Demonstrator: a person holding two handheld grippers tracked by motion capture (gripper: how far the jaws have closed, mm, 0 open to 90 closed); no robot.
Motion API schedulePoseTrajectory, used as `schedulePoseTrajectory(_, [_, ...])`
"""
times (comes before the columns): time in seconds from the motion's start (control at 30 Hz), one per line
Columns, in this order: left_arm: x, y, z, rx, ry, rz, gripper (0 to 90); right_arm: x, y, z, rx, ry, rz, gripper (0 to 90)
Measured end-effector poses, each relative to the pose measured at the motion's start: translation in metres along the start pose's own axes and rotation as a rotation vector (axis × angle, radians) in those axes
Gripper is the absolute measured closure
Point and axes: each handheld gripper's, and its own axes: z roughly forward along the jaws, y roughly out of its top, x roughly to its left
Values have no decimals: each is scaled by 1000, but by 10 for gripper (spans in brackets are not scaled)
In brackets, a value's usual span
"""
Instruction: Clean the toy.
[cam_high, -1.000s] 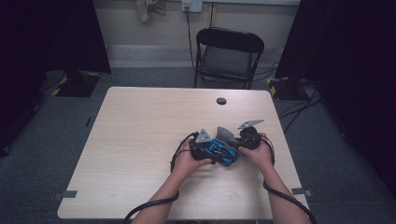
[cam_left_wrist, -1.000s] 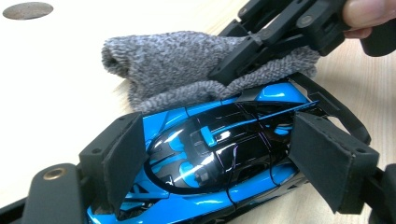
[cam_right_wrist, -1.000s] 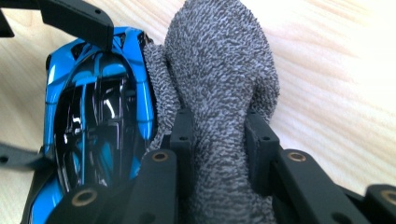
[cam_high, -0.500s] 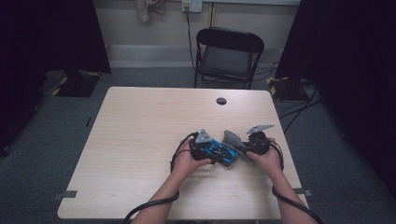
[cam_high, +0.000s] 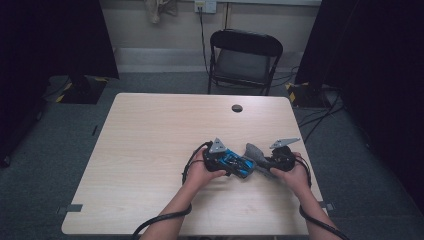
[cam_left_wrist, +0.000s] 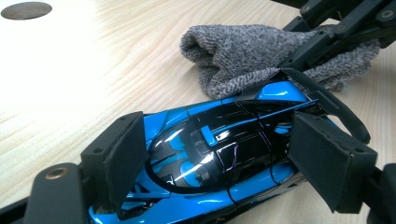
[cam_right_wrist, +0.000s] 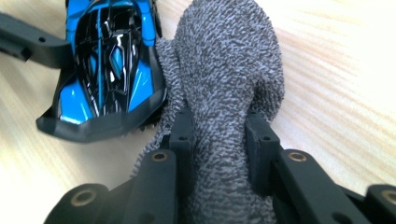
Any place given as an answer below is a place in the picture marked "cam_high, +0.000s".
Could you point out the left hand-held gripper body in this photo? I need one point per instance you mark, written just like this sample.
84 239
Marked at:
213 161

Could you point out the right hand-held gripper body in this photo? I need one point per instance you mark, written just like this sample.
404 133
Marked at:
283 160

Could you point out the grey terry cloth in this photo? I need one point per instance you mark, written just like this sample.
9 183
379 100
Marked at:
256 155

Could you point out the person's left hand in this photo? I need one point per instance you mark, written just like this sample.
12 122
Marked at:
196 175

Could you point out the person's right hand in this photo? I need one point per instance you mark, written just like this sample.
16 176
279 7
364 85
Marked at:
296 180

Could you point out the grey tape strip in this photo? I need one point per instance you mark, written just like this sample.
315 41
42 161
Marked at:
329 206
71 208

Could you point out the black stand base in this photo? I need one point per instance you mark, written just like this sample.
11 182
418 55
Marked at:
83 93
308 96

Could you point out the black folding chair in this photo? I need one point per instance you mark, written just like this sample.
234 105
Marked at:
245 65

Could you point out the small black floor tape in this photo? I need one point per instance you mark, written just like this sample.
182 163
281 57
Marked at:
95 130

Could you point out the dark curtain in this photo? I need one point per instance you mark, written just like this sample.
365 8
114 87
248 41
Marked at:
50 33
383 66

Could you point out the beige hanging cloth bag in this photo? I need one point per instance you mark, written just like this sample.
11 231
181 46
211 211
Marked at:
160 10

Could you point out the white wall socket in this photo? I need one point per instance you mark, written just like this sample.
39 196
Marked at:
206 6

